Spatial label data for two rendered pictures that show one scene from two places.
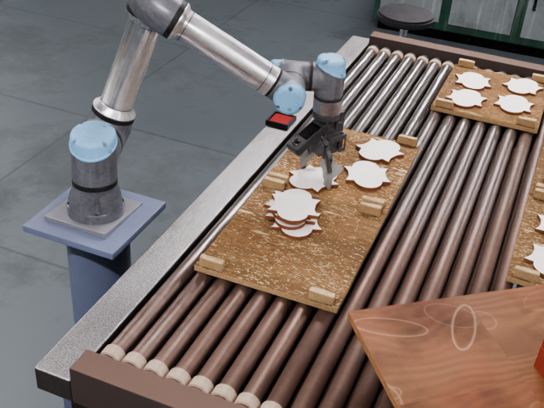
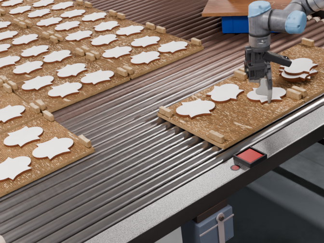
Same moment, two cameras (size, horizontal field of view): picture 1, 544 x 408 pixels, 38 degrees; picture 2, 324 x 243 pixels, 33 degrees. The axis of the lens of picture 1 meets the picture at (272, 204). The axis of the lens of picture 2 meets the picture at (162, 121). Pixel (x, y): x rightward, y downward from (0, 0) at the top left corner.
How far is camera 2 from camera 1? 360 cm
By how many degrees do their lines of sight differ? 109
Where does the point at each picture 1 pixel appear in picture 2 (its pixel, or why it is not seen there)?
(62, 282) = not seen: outside the picture
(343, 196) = (253, 85)
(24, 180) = not seen: outside the picture
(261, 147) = (285, 135)
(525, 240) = (171, 57)
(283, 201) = (304, 66)
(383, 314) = not seen: hidden behind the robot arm
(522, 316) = (237, 6)
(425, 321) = (279, 6)
